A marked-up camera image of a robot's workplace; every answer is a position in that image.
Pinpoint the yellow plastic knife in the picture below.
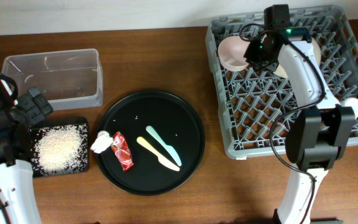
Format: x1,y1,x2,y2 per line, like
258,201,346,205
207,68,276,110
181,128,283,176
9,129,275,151
136,137,180,172

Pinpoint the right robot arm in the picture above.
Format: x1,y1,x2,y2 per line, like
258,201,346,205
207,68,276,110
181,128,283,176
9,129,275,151
241,4,356,223

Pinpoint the white cup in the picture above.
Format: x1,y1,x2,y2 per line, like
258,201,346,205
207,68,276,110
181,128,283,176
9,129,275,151
341,97,358,119

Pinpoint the round black tray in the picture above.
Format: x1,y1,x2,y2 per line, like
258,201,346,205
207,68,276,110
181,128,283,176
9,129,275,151
95,90,205,196

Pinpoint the mint green plastic knife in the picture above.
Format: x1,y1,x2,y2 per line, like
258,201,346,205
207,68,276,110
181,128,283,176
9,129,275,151
145,126,182,167

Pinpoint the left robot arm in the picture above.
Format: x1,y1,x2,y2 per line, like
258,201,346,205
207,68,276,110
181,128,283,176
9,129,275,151
0,73,53,223

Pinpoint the pile of rice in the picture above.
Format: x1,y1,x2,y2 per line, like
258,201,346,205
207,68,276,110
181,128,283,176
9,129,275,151
33,124,88,174

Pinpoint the red snack wrapper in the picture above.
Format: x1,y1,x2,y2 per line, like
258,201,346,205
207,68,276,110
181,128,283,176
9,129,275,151
111,132,134,172

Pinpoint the pink bowl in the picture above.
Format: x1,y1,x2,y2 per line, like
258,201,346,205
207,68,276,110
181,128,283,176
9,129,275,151
218,36,249,72

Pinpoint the grey dishwasher rack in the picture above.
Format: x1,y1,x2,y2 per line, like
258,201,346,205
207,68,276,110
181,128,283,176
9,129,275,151
205,6,358,160

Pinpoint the clear plastic bin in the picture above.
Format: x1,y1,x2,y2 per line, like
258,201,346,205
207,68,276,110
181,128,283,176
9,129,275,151
2,49,103,111

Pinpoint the black rectangular tray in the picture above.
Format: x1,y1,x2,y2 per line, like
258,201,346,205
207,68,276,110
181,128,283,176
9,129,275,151
26,116,90,178

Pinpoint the white tissue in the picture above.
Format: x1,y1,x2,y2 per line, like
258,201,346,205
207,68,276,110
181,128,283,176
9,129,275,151
90,131,113,154

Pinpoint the cream plate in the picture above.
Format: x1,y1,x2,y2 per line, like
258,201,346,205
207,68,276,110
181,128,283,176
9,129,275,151
273,38,321,78

